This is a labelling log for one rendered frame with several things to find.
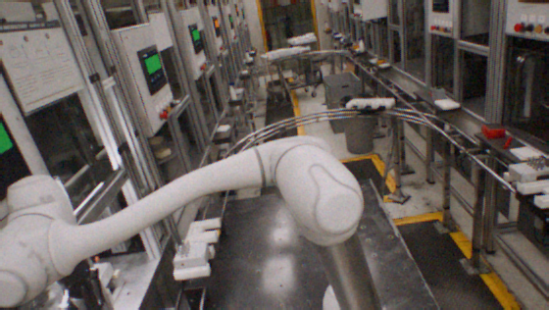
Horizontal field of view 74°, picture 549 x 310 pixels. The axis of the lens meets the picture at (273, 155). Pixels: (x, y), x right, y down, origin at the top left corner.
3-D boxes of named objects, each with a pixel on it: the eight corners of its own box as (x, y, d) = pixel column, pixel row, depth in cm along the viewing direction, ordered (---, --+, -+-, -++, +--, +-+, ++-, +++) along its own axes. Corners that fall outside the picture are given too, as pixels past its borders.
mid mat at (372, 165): (407, 199, 316) (407, 198, 316) (344, 209, 320) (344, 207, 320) (377, 153, 408) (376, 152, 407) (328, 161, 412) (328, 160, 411)
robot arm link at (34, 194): (37, 235, 83) (17, 271, 71) (7, 176, 77) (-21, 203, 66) (87, 222, 85) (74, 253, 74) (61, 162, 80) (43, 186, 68)
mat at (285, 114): (323, 209, 325) (323, 208, 325) (258, 219, 330) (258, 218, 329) (292, 77, 861) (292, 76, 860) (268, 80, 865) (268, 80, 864)
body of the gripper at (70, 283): (64, 250, 86) (78, 281, 90) (39, 276, 79) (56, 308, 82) (92, 248, 85) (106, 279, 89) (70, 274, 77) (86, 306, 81)
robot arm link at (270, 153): (249, 134, 90) (264, 153, 78) (317, 121, 94) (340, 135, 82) (257, 181, 95) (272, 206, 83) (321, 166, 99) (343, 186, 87)
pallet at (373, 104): (346, 115, 307) (345, 103, 303) (352, 109, 318) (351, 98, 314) (390, 116, 287) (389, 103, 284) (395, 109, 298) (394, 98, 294)
